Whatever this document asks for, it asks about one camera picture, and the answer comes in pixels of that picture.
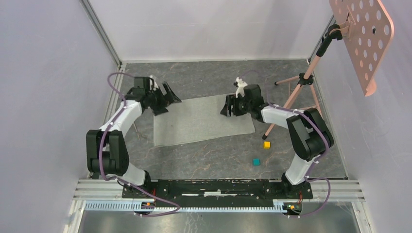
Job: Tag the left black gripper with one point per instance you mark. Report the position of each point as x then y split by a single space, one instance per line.
171 98

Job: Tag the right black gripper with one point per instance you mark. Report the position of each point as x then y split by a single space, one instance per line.
231 100

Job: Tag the grey cloth napkin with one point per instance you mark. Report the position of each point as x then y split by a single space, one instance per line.
198 119

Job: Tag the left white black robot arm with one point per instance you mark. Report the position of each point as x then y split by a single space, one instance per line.
106 150

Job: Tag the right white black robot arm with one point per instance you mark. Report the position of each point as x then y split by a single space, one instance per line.
310 137

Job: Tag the yellow cube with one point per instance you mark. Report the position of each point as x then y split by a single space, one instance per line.
267 145

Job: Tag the teal cube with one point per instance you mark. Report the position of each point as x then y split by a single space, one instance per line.
256 162

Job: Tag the pink tripod stand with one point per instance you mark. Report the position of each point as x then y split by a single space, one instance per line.
334 32

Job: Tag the pink perforated tray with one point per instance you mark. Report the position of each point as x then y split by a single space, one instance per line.
367 30

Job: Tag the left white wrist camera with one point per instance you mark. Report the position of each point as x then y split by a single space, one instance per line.
153 86

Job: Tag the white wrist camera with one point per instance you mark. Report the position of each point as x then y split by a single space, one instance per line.
153 86
240 84

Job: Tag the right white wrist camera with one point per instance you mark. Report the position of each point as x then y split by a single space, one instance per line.
240 84

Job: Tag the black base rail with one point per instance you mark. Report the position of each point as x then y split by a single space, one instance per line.
218 192

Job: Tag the white toothed cable strip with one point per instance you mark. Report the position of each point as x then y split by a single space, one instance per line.
138 206

